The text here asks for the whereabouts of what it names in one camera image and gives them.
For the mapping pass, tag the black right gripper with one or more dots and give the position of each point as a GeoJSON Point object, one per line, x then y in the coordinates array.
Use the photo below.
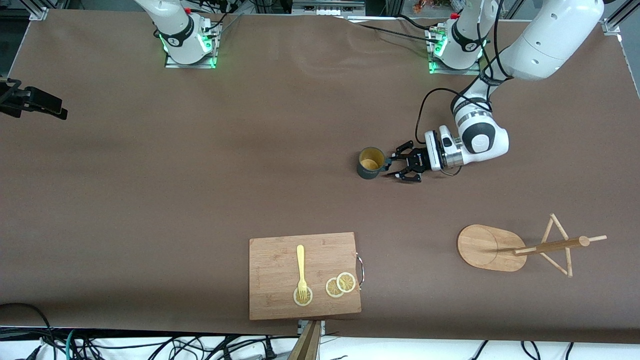
{"type": "Point", "coordinates": [31, 98]}

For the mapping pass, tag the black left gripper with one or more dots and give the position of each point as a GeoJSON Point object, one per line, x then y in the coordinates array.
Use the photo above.
{"type": "Point", "coordinates": [416, 161]}

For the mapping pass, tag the teal cup yellow inside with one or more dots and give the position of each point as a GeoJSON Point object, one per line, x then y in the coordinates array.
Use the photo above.
{"type": "Point", "coordinates": [367, 174]}

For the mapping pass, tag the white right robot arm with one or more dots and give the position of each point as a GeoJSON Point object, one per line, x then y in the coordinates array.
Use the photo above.
{"type": "Point", "coordinates": [175, 25]}

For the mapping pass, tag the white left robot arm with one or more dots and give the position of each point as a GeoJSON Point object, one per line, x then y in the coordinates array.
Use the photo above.
{"type": "Point", "coordinates": [545, 40]}

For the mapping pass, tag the wooden cup rack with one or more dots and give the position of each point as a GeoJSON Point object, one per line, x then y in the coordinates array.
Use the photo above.
{"type": "Point", "coordinates": [485, 247]}

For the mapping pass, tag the lemon slice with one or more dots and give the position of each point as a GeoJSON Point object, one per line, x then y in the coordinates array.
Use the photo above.
{"type": "Point", "coordinates": [308, 299]}
{"type": "Point", "coordinates": [331, 289]}
{"type": "Point", "coordinates": [346, 282]}

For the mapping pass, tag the yellow plastic fork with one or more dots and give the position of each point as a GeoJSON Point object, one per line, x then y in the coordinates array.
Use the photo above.
{"type": "Point", "coordinates": [300, 260]}

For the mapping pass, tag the orange object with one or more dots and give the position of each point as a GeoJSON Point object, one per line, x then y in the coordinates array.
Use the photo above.
{"type": "Point", "coordinates": [421, 6]}

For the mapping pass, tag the brown table cover sheet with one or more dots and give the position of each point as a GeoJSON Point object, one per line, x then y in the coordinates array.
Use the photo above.
{"type": "Point", "coordinates": [250, 150]}

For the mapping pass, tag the bamboo cutting board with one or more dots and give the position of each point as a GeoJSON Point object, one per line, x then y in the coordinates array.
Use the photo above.
{"type": "Point", "coordinates": [275, 270]}

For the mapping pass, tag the grey power strip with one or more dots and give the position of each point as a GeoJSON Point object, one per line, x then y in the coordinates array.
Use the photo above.
{"type": "Point", "coordinates": [325, 7]}

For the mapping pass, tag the wooden stick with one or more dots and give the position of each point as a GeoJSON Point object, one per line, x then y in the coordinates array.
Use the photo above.
{"type": "Point", "coordinates": [307, 347]}

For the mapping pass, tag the black power plug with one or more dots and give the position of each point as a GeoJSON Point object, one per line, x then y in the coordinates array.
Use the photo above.
{"type": "Point", "coordinates": [270, 352]}

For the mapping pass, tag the aluminium frame corner bracket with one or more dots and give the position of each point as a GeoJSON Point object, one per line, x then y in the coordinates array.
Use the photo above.
{"type": "Point", "coordinates": [39, 14]}
{"type": "Point", "coordinates": [612, 26]}

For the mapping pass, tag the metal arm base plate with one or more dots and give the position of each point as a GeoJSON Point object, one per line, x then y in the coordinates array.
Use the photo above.
{"type": "Point", "coordinates": [190, 65]}
{"type": "Point", "coordinates": [455, 72]}

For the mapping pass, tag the metal clamp bracket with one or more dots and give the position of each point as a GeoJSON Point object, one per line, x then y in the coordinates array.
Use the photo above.
{"type": "Point", "coordinates": [322, 326]}

